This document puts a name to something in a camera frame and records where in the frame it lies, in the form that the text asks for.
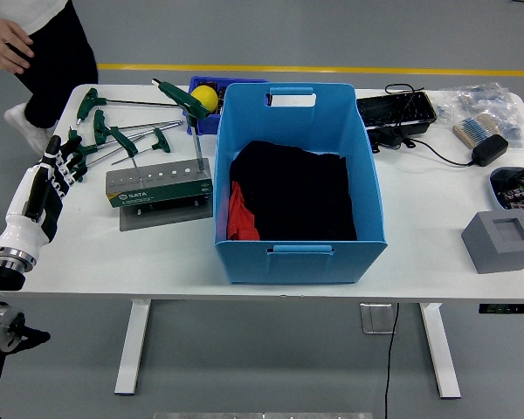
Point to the grey block with square recess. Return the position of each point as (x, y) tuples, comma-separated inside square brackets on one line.
[(493, 257)]

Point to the black plastic tray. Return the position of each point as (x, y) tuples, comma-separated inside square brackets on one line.
[(388, 109)]

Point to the large blue folding box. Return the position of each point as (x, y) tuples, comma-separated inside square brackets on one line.
[(297, 266)]

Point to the metal floor socket plate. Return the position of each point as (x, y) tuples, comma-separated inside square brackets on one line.
[(377, 318)]

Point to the taped resistor strip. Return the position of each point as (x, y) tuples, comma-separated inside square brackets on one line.
[(473, 128)]

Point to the mixed electronic parts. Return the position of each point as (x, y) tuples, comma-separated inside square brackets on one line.
[(519, 192)]

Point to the red cloth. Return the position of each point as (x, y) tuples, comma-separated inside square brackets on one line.
[(240, 218)]

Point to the clear plastic component bags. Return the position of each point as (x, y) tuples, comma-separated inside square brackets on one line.
[(484, 100)]

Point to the grey metal base plate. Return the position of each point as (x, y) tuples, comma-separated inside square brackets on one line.
[(166, 220)]

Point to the black power adapter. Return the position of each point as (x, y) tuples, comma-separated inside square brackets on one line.
[(489, 149)]

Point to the black table control panel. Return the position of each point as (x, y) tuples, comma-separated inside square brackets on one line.
[(506, 308)]

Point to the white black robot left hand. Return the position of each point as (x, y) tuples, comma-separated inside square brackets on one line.
[(17, 231)]

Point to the blue white bowl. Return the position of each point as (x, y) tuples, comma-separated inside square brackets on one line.
[(494, 194)]

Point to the white table leg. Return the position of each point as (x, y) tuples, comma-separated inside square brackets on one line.
[(441, 349), (133, 349)]

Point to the green grey hex key holder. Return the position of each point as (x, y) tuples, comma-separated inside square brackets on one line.
[(157, 194)]

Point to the person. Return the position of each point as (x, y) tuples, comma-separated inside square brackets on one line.
[(65, 65)]

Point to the small blue parts bin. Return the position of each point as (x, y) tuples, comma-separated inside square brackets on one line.
[(201, 126)]

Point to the yellow ball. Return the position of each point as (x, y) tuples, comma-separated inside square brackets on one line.
[(207, 97)]

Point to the person's right hand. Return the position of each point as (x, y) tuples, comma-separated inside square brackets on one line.
[(4, 41)]

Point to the black cloth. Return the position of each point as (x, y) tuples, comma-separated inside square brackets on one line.
[(297, 196)]

